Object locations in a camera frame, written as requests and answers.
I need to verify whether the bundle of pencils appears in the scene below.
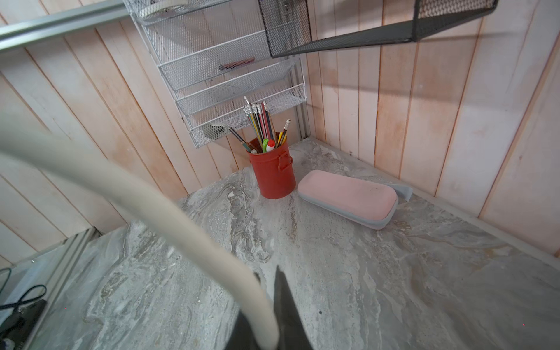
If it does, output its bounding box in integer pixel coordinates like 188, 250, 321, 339
228, 96, 291, 155

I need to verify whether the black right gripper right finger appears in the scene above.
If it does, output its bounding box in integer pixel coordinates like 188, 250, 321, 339
274, 266, 313, 350

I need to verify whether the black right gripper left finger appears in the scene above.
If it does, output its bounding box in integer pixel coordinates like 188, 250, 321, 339
225, 311, 260, 350

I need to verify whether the white wire mesh shelf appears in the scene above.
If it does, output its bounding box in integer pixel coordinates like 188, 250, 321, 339
125, 1, 307, 148

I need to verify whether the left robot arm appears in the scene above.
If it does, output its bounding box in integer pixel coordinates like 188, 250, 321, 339
1, 284, 48, 349

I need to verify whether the red metal pencil bucket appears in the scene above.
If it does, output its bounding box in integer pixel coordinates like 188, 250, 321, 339
248, 143, 296, 199

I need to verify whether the white cord of blue strips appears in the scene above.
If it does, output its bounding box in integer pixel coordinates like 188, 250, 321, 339
0, 117, 281, 350

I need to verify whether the black mesh wall basket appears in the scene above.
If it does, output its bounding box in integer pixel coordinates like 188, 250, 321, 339
258, 1, 498, 58

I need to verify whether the white red-capped marker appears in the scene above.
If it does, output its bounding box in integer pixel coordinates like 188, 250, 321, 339
265, 139, 276, 153

